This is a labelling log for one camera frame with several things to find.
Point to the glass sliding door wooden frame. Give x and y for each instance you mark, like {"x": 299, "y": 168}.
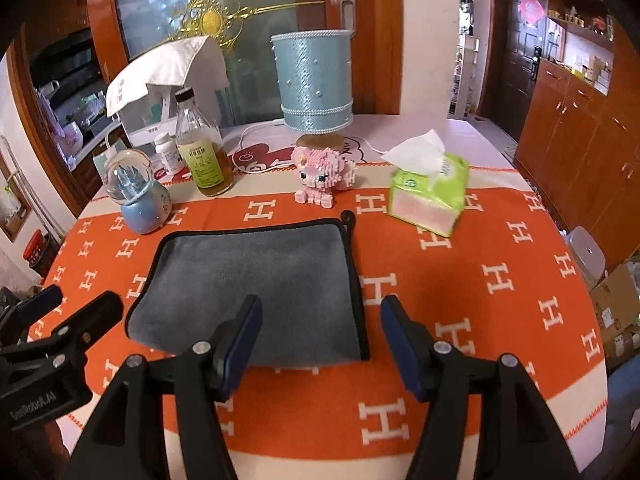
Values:
{"x": 122, "y": 30}

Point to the pink brick pig figure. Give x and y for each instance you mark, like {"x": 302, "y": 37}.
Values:
{"x": 321, "y": 172}

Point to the light blue table lamp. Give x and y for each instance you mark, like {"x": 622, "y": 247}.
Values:
{"x": 314, "y": 74}

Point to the blue snow globe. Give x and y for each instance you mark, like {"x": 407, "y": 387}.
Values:
{"x": 144, "y": 203}

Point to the cardboard box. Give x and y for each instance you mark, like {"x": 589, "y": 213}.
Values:
{"x": 616, "y": 303}

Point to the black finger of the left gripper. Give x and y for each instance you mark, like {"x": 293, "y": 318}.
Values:
{"x": 17, "y": 320}
{"x": 76, "y": 334}

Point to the white plastic stool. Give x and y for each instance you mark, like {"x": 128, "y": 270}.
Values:
{"x": 587, "y": 254}

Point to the dark entrance door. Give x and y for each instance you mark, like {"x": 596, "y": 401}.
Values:
{"x": 524, "y": 30}

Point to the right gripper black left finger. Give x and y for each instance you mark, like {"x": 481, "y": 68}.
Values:
{"x": 124, "y": 437}

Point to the white storage box with cloth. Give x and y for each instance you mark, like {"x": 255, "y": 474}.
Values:
{"x": 142, "y": 95}

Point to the wooden cabinet wall unit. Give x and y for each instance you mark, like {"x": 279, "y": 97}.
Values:
{"x": 580, "y": 144}

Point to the green tissue pack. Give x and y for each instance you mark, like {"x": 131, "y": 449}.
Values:
{"x": 429, "y": 185}

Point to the small white pill bottle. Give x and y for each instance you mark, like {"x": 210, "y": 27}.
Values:
{"x": 166, "y": 147}

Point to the glass bottle green label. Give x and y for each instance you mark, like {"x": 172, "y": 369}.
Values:
{"x": 200, "y": 145}

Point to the purple and grey towel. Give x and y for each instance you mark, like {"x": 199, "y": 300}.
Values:
{"x": 303, "y": 273}

